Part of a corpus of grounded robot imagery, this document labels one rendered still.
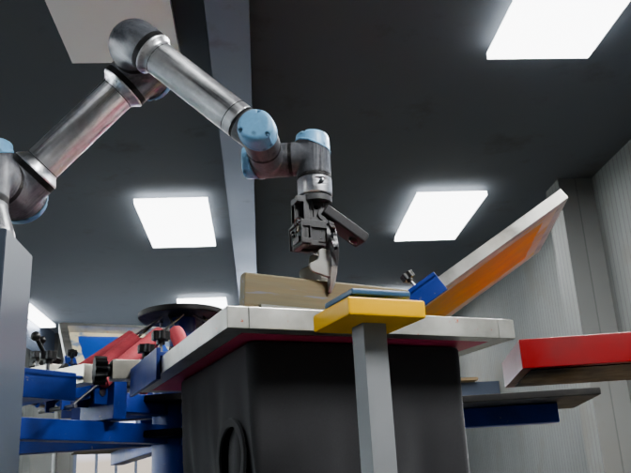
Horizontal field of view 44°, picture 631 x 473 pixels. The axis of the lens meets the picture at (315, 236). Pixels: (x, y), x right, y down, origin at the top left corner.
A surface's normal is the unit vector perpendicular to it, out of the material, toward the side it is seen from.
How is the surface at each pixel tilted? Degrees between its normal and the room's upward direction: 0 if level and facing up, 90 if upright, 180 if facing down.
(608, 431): 90
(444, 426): 92
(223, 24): 180
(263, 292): 93
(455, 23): 180
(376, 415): 90
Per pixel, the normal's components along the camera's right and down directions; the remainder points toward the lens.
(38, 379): 0.80, -0.22
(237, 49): 0.05, 0.95
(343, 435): 0.46, -0.26
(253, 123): -0.09, -0.31
